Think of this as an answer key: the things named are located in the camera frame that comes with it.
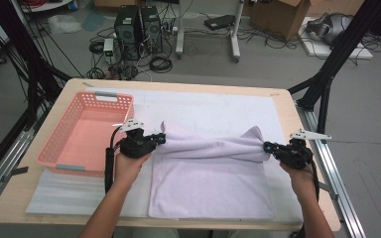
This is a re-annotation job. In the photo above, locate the grey table clamp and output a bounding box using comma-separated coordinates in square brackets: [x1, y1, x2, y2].
[319, 182, 339, 201]
[1, 166, 30, 183]

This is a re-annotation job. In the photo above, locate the clear plastic bag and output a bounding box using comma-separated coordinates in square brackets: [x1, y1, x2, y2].
[48, 13, 83, 36]

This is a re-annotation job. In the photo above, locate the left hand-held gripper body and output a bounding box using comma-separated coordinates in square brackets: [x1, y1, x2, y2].
[118, 118, 162, 159]

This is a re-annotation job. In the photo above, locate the black computer tower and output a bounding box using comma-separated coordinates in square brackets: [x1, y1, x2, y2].
[113, 4, 143, 62]
[140, 5, 164, 54]

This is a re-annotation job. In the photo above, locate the white floor board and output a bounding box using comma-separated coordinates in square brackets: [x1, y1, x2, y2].
[298, 16, 375, 60]

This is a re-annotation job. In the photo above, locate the white metal stand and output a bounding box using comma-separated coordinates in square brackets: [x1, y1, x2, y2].
[175, 0, 246, 63]

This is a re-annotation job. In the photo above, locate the aluminium rail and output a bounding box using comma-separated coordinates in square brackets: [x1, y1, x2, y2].
[296, 105, 366, 238]
[0, 127, 36, 216]

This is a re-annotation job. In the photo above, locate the person's left hand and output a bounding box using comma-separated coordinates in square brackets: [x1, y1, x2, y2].
[113, 152, 153, 190]

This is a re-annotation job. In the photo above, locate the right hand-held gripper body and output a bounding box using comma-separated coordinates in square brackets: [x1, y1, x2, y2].
[272, 128, 332, 171]

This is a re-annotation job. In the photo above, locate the pink plastic basket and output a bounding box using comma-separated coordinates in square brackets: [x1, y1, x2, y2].
[35, 90, 136, 178]

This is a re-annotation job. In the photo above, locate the white foam pad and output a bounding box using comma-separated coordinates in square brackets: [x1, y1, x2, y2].
[25, 168, 137, 217]

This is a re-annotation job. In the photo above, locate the coil of black cable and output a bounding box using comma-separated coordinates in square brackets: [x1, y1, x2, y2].
[149, 56, 174, 74]

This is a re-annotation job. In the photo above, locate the small white box device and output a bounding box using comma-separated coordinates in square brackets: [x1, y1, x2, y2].
[102, 38, 115, 64]

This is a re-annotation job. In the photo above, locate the white grid mat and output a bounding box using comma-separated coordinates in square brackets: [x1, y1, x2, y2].
[85, 87, 308, 223]

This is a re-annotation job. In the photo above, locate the person's right hand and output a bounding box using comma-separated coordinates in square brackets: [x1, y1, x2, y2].
[279, 162, 318, 200]

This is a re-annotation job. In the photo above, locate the brown cardboard box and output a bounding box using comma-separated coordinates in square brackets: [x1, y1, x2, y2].
[311, 0, 366, 17]
[93, 0, 137, 8]

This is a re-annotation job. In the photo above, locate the large open cardboard box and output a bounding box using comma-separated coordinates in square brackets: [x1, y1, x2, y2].
[249, 0, 312, 42]

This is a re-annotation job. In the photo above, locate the black flat device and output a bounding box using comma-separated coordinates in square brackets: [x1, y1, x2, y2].
[203, 14, 237, 32]

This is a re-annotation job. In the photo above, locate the black frame strut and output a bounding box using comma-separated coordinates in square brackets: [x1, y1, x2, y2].
[287, 0, 381, 145]
[0, 0, 72, 132]

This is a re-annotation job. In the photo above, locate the white round table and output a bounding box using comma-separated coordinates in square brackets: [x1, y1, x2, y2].
[19, 0, 73, 14]

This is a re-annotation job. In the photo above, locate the grey rounded device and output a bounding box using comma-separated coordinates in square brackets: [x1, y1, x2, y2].
[306, 12, 353, 46]

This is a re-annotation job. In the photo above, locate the lavender printed towel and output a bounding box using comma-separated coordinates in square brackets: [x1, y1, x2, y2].
[148, 120, 276, 222]

